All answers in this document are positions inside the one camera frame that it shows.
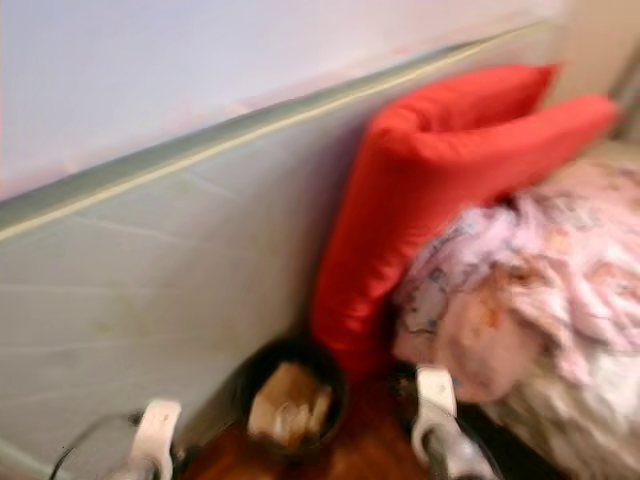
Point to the pink cartoon print blanket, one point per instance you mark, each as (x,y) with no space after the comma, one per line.
(530,270)

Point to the red folded cushion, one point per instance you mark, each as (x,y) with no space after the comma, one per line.
(420,200)

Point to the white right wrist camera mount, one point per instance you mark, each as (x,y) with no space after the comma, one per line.
(435,392)

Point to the bed with grey floral sheet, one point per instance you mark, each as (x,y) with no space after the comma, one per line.
(590,430)

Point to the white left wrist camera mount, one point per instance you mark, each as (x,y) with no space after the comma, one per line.
(160,430)

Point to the grey-green upright mattress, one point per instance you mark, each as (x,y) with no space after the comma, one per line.
(150,300)

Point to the brown cardboard piece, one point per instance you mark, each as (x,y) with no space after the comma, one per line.
(285,395)

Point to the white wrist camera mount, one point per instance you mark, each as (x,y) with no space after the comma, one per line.
(160,430)
(435,392)

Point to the black round waste bin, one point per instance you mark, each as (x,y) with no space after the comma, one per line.
(250,385)

